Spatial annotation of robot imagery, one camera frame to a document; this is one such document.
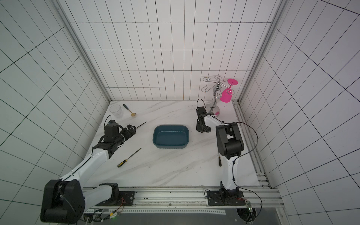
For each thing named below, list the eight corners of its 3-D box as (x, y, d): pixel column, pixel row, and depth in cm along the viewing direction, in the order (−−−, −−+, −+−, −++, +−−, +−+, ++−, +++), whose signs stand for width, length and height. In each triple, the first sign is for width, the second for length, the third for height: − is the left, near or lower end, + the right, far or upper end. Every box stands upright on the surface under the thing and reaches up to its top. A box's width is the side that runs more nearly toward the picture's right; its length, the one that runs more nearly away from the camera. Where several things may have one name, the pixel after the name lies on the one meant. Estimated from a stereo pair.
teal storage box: (152, 148, 94) (150, 144, 89) (155, 129, 103) (153, 125, 99) (189, 148, 94) (189, 144, 89) (188, 129, 103) (188, 125, 99)
